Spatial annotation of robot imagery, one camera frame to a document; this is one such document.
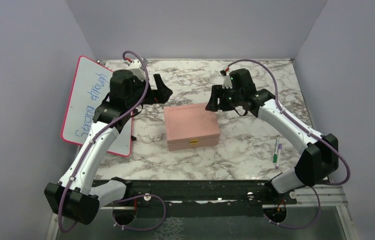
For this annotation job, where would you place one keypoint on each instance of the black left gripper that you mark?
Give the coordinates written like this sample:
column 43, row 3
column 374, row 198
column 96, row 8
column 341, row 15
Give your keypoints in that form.
column 161, row 95

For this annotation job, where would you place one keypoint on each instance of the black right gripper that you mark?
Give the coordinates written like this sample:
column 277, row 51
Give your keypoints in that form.
column 217, row 90

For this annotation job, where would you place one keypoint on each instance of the pink jewelry box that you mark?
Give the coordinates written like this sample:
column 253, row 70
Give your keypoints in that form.
column 190, row 126

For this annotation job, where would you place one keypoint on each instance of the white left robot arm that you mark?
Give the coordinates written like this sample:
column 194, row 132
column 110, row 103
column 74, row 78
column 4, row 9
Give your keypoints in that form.
column 74, row 197

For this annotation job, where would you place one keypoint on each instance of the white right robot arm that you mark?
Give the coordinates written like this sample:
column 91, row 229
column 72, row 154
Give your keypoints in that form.
column 317, row 152

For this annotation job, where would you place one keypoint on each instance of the pink-framed whiteboard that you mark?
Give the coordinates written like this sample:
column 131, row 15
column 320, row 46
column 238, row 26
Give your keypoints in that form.
column 91, row 83

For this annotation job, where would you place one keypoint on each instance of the green marker pen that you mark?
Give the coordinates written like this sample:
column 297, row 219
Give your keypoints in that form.
column 275, row 152

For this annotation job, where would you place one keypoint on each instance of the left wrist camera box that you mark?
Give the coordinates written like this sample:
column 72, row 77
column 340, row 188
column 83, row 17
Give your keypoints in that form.
column 135, row 66

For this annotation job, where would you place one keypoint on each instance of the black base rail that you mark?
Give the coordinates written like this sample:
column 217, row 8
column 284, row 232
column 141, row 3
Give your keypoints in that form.
column 219, row 198

